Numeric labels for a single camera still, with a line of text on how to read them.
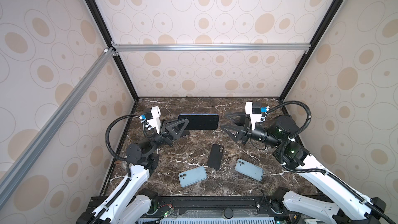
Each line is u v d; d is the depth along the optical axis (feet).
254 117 1.59
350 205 1.30
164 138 1.66
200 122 1.79
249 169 2.80
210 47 3.03
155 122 1.65
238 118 1.85
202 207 2.47
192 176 2.74
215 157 2.96
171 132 1.71
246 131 1.59
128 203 1.55
